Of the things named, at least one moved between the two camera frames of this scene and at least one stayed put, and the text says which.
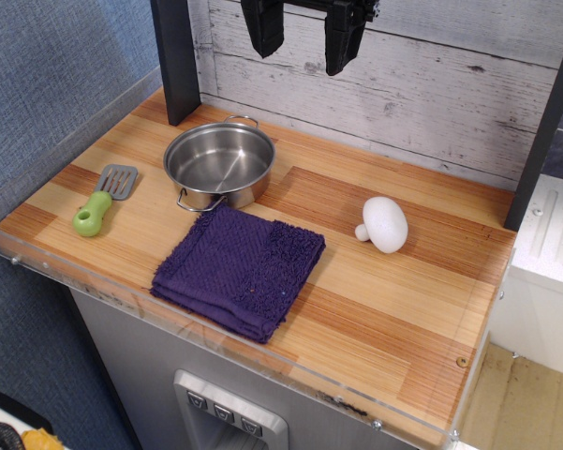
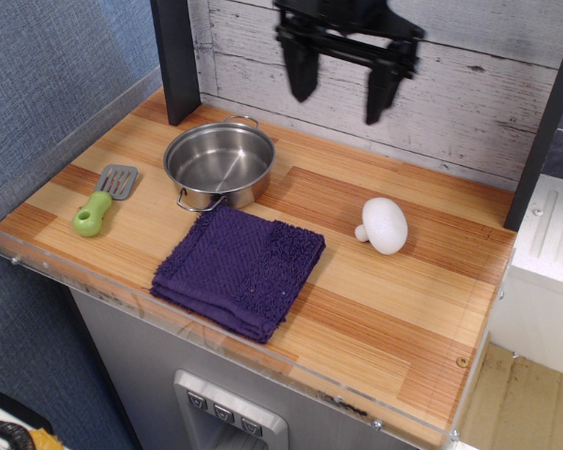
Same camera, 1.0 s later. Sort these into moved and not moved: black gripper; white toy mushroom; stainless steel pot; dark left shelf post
Moved: black gripper
Not moved: dark left shelf post; white toy mushroom; stainless steel pot
